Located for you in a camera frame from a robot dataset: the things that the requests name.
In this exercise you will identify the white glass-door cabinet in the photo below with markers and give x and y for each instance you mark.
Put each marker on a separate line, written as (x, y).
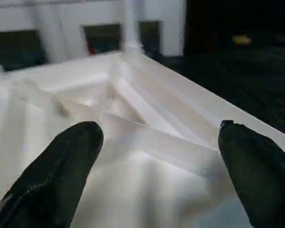
(61, 23)

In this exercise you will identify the white plastic table top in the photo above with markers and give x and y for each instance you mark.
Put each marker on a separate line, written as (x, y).
(133, 95)

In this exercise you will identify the small tan label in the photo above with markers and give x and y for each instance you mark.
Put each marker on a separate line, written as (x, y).
(242, 40)

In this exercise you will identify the black work mat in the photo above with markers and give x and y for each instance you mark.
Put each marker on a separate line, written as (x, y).
(240, 83)

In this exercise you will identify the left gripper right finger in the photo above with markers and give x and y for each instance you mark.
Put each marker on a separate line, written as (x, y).
(259, 178)

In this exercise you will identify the large black case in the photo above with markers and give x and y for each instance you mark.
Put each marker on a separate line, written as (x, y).
(228, 19)

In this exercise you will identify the white plastic table leg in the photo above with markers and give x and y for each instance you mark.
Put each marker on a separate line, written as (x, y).
(132, 23)

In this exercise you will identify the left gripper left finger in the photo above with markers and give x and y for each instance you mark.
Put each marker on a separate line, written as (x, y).
(57, 178)

